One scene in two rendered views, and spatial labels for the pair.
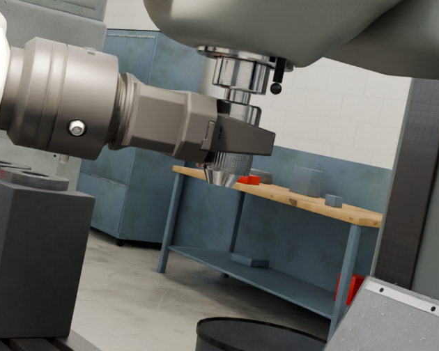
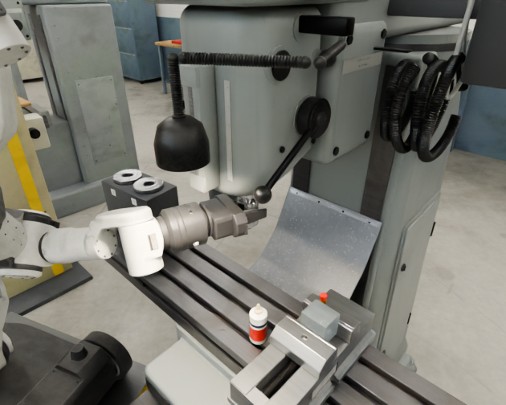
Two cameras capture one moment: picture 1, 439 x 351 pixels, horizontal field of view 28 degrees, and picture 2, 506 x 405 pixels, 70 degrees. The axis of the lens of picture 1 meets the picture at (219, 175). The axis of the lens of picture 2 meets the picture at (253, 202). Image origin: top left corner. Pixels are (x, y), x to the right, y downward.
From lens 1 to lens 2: 0.43 m
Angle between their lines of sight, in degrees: 29
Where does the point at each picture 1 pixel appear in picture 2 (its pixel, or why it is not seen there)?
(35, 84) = (177, 239)
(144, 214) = (148, 66)
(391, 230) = (296, 170)
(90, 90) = (197, 231)
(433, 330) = (320, 210)
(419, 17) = (315, 153)
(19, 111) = (173, 248)
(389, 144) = not seen: hidden behind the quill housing
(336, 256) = not seen: hidden behind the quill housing
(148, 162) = (141, 40)
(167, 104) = (226, 222)
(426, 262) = (312, 183)
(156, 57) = not seen: outside the picture
